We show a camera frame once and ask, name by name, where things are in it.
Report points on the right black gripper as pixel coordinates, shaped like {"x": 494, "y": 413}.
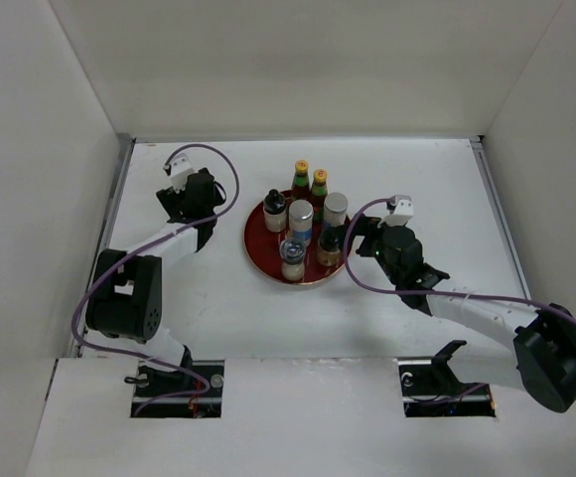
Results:
{"x": 365, "y": 227}

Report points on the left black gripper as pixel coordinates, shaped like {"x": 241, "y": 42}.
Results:
{"x": 173, "y": 201}

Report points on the blue label jar silver lid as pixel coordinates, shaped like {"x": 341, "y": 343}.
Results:
{"x": 335, "y": 210}

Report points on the black cap spice jar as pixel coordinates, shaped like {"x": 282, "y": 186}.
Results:
{"x": 328, "y": 248}

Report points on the sauce bottle yellow cap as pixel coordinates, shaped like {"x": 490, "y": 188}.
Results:
{"x": 300, "y": 189}
{"x": 318, "y": 194}

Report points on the blue label peppercorn jar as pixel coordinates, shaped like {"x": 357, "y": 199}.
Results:
{"x": 300, "y": 218}

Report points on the black pump jar white powder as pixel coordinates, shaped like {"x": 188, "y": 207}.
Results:
{"x": 275, "y": 211}

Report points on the chrome top grinder jar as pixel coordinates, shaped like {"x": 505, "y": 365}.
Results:
{"x": 292, "y": 253}

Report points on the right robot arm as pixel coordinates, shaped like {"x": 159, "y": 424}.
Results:
{"x": 542, "y": 338}

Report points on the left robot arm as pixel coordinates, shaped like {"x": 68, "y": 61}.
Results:
{"x": 128, "y": 305}

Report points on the red round tray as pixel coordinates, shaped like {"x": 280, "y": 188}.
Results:
{"x": 262, "y": 248}

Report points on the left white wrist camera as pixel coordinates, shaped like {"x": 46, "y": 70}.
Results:
{"x": 178, "y": 170}

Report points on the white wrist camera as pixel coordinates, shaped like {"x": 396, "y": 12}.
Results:
{"x": 178, "y": 170}
{"x": 400, "y": 211}

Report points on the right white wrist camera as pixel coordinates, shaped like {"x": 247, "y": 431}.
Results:
{"x": 400, "y": 211}

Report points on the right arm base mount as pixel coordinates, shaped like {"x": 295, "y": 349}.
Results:
{"x": 430, "y": 389}

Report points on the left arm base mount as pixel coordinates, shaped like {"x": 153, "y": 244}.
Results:
{"x": 164, "y": 394}

